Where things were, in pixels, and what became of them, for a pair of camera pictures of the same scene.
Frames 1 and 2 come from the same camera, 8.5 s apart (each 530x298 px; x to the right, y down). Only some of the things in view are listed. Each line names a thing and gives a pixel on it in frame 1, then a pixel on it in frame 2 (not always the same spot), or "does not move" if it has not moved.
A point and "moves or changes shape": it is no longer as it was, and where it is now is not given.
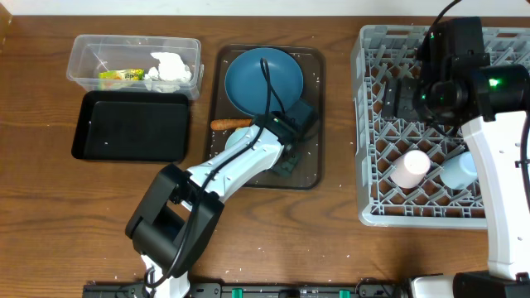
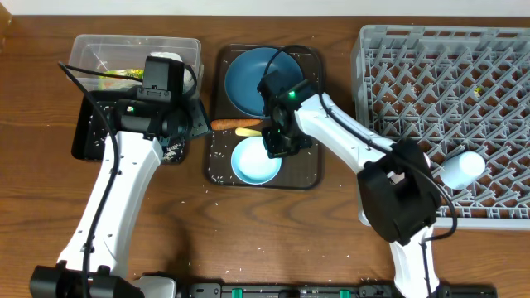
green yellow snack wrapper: [122, 74] does not move
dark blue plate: [246, 82] does not move
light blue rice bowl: [236, 135] moves or changes shape
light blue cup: [459, 171] does not move
